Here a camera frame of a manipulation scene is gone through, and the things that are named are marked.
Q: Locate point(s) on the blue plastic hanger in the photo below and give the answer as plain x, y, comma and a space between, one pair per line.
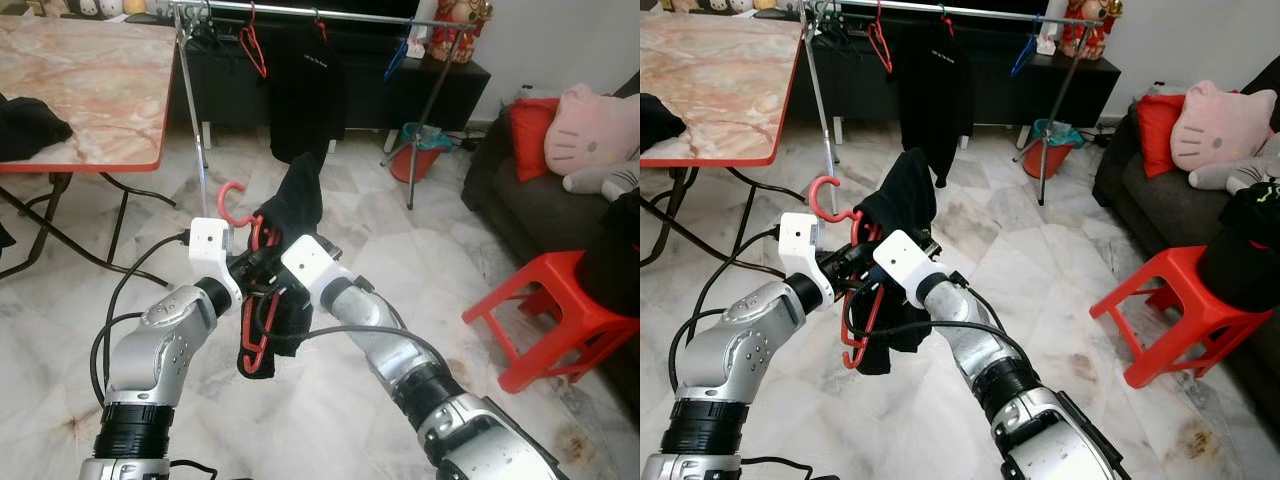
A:
395, 60
1022, 58

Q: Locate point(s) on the black shirt gold logo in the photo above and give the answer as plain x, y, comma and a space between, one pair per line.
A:
905, 195
295, 200

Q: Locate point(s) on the pink cat face pillow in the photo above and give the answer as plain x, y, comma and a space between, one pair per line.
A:
590, 130
1222, 125

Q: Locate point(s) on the red gold figurine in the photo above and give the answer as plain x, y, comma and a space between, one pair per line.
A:
460, 30
1092, 28

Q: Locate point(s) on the red plastic stool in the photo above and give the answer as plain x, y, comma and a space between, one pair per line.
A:
1180, 285
570, 290

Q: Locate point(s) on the dark grey fabric sofa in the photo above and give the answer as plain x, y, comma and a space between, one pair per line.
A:
530, 220
1150, 210

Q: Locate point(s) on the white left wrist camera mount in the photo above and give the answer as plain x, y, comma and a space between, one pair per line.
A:
212, 245
802, 240

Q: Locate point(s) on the red hanger inside shirt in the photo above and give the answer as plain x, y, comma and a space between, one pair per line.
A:
948, 22
322, 25

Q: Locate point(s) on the black shirt white print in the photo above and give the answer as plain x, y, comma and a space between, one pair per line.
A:
935, 100
305, 100

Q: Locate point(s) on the grey Totoro plush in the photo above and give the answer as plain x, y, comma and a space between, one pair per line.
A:
1235, 175
600, 183

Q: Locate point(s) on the black crumpled garment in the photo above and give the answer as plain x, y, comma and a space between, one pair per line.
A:
28, 128
658, 122

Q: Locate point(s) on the black flat television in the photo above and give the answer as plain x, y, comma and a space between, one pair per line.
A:
320, 8
950, 7

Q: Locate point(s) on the red cushion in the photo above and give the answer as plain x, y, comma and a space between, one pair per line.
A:
530, 138
1160, 135

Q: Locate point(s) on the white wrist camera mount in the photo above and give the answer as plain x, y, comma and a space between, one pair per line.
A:
212, 245
905, 260
802, 240
312, 265

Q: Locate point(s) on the black round plush toy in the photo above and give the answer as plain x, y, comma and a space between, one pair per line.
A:
86, 7
714, 5

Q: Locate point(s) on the silver metal clothes rack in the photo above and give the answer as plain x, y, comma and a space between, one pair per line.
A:
370, 18
1000, 15

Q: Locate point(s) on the red plastic bucket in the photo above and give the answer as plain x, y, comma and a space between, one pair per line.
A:
425, 165
1058, 160

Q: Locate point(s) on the teal plastic bag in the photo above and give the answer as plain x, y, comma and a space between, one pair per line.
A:
1062, 133
430, 137

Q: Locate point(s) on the black draped garment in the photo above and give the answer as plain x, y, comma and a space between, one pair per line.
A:
1240, 250
612, 255

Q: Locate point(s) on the marble pattern folding table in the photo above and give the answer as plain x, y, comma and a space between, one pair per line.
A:
715, 80
90, 80

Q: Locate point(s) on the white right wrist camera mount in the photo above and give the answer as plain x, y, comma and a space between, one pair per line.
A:
312, 265
905, 260

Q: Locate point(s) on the small white box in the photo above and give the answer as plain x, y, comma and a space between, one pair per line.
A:
1045, 45
418, 48

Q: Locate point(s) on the orange round plush toy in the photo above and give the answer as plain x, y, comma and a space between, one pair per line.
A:
135, 6
763, 4

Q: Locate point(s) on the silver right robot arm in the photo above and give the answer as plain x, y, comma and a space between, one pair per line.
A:
430, 400
1020, 400

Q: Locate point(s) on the bare red plastic hanger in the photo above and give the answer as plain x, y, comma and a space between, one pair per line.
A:
252, 45
880, 48

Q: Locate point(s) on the black low TV cabinet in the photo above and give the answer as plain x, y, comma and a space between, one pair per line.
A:
400, 95
1030, 92

